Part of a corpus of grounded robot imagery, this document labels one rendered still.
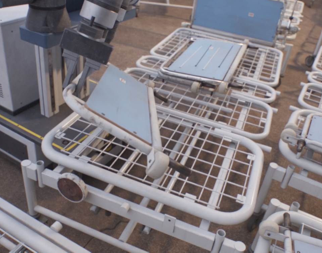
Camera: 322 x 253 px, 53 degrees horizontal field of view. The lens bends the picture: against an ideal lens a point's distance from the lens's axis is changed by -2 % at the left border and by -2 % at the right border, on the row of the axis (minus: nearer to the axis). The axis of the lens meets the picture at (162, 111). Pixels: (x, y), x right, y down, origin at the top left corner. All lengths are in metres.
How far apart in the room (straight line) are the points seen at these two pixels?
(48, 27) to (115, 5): 0.61
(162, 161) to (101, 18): 0.38
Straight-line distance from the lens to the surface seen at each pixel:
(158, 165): 0.73
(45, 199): 1.88
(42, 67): 1.76
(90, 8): 0.86
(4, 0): 1.33
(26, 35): 1.50
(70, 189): 1.25
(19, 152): 1.93
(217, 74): 1.95
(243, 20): 2.85
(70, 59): 0.91
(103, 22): 0.85
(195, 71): 1.96
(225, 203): 1.93
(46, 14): 1.43
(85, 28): 0.81
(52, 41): 1.44
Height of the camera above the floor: 1.36
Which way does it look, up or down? 32 degrees down
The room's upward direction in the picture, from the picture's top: 8 degrees clockwise
